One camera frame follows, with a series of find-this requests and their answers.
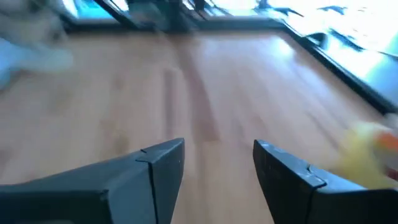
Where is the yellow translucent plastic bin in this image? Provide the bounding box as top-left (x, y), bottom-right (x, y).
top-left (323, 113), bottom-right (398, 190)

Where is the white cylindrical lamp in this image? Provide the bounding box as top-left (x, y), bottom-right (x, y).
top-left (0, 0), bottom-right (75, 91)

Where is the black aluminium table frame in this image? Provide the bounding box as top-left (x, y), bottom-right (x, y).
top-left (60, 0), bottom-right (398, 114)

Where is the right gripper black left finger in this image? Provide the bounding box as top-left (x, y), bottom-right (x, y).
top-left (0, 138), bottom-right (186, 224)

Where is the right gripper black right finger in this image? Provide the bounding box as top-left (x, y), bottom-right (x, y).
top-left (252, 139), bottom-right (398, 224)

